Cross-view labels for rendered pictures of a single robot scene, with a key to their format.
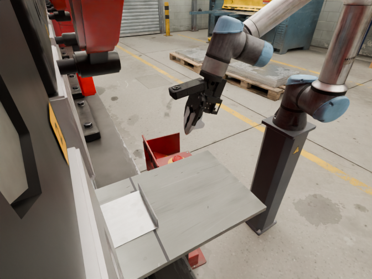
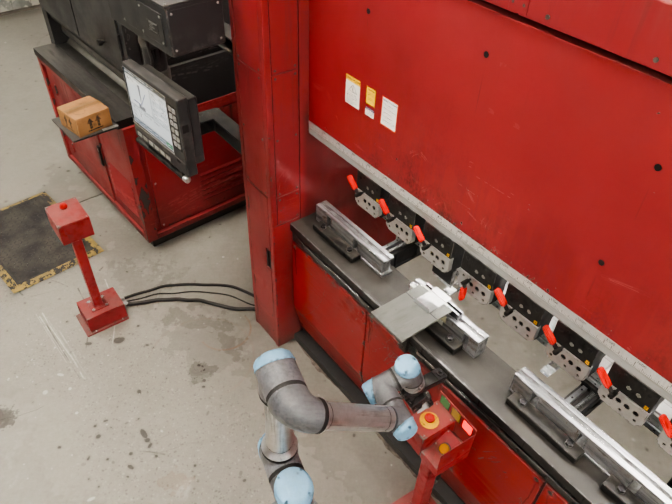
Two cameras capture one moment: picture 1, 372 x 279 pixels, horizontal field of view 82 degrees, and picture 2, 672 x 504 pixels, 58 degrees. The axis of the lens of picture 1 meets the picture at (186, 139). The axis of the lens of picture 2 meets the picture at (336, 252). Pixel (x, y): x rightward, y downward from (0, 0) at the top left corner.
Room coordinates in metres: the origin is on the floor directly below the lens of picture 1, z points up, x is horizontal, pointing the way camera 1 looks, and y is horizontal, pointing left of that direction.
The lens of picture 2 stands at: (1.76, -0.55, 2.72)
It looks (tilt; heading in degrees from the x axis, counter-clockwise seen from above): 42 degrees down; 170
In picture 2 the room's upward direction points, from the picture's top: 2 degrees clockwise
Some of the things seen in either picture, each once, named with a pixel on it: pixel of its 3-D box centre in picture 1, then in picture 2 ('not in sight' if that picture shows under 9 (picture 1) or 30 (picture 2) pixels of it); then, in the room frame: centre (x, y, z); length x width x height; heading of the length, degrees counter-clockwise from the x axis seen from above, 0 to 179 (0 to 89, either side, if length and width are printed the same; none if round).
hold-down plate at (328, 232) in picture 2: not in sight; (336, 241); (-0.32, -0.19, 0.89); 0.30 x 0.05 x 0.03; 29
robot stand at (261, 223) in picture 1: (270, 179); not in sight; (0.89, -0.50, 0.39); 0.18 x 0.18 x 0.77; 32
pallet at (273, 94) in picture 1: (259, 79); not in sight; (3.53, -1.25, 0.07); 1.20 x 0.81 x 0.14; 36
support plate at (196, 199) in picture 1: (173, 201); (411, 312); (0.24, 0.02, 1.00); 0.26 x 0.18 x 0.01; 119
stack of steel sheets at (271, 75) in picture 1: (261, 71); not in sight; (3.54, -1.25, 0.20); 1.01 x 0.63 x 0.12; 36
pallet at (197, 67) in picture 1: (197, 59); not in sight; (4.80, -0.27, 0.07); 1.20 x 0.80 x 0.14; 30
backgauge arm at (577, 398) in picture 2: not in sight; (608, 378); (0.52, 0.77, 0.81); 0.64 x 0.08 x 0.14; 119
